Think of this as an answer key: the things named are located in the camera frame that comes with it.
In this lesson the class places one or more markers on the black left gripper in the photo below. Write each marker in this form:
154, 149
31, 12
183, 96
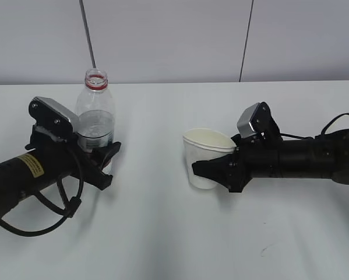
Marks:
60, 144

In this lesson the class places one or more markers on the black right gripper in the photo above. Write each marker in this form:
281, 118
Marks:
252, 158

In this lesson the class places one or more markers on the white paper cup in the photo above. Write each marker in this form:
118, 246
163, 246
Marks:
204, 144

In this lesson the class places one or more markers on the clear water bottle red label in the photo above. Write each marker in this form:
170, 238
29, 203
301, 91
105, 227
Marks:
95, 108

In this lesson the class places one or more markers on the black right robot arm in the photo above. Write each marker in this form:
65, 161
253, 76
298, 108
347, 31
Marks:
326, 156

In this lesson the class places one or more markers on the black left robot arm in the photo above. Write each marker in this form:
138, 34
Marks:
54, 173

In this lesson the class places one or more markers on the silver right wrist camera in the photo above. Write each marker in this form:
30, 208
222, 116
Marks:
257, 121

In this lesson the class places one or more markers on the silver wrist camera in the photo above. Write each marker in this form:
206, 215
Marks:
53, 119
257, 121

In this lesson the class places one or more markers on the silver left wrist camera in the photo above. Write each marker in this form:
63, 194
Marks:
53, 119

